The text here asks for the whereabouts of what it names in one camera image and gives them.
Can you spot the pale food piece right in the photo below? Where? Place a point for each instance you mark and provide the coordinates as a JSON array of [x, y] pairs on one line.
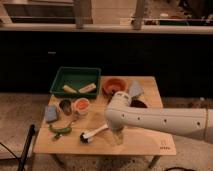
[[88, 88]]

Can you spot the blue sponge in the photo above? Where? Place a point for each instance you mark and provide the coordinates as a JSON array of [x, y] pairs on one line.
[[51, 114]]

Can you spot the dark brown bowl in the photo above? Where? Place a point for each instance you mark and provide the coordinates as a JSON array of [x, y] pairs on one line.
[[138, 104]]

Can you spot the orange bowl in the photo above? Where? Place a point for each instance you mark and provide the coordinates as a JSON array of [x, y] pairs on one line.
[[111, 85]]

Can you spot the pale food piece left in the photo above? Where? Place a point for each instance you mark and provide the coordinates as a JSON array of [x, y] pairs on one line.
[[68, 89]]

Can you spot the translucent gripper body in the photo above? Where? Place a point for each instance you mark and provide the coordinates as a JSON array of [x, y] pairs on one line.
[[118, 137]]

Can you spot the black pole stand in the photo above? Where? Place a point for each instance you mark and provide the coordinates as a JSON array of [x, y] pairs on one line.
[[25, 151]]

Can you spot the orange white cup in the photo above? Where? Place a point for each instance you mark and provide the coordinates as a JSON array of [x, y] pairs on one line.
[[81, 106]]

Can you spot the pale food piece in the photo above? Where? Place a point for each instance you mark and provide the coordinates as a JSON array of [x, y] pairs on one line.
[[88, 88], [68, 89]]

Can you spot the white black dish brush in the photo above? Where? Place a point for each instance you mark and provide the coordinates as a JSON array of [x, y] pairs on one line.
[[86, 137]]

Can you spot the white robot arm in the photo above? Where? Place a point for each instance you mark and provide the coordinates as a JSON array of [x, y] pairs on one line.
[[192, 123]]

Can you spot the wooden table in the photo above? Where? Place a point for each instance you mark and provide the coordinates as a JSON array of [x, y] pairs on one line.
[[136, 142]]

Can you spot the green plastic tray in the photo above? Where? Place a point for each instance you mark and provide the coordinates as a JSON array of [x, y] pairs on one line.
[[76, 78]]

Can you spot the grey folded cloth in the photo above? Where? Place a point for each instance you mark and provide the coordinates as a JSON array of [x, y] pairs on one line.
[[135, 89]]

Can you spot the dark metal cup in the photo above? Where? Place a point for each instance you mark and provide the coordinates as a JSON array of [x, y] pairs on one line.
[[65, 106]]

